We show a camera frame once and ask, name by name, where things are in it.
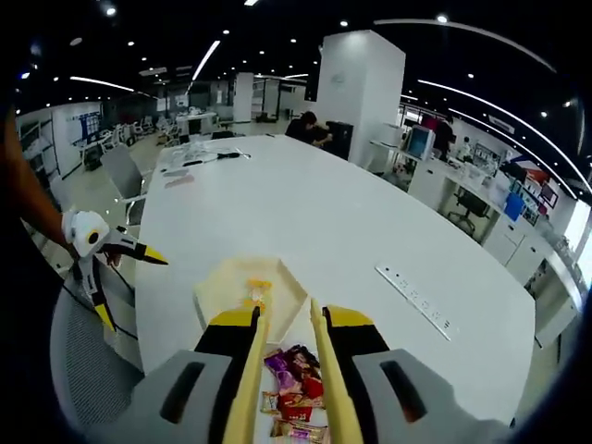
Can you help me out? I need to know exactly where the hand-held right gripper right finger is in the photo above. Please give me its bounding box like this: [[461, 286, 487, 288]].
[[322, 304, 514, 444]]

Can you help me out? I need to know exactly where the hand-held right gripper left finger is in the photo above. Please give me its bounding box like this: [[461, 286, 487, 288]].
[[87, 307, 262, 444]]

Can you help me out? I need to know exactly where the small gold food packet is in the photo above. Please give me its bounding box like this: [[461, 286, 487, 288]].
[[261, 390, 284, 416]]

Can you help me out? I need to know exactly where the red label food packet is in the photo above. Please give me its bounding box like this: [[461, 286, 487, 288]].
[[276, 392, 327, 423]]

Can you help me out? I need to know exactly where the beige hexagonal container tray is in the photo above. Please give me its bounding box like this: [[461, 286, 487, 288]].
[[192, 257, 310, 344]]

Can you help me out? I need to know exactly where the gold purple food packet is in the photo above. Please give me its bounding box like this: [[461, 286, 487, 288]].
[[269, 417, 330, 440]]

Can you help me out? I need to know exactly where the orange clear food packet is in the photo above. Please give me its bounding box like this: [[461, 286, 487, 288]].
[[243, 276, 275, 312]]

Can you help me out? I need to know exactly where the grey mesh office chair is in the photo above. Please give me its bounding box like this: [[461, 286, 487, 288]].
[[49, 277, 144, 436]]

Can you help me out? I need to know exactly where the black tool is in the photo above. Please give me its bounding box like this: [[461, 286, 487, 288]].
[[203, 151, 253, 163]]

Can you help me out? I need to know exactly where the blue box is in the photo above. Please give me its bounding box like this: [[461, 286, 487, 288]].
[[503, 191, 526, 222]]

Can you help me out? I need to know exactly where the white low cabinet row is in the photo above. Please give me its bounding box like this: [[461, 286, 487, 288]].
[[406, 156, 584, 343]]

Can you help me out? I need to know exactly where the teal screen monitor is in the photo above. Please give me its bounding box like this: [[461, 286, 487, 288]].
[[406, 124, 436, 159]]

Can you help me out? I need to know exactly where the black cable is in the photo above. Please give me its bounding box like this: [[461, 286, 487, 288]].
[[110, 263, 138, 300]]

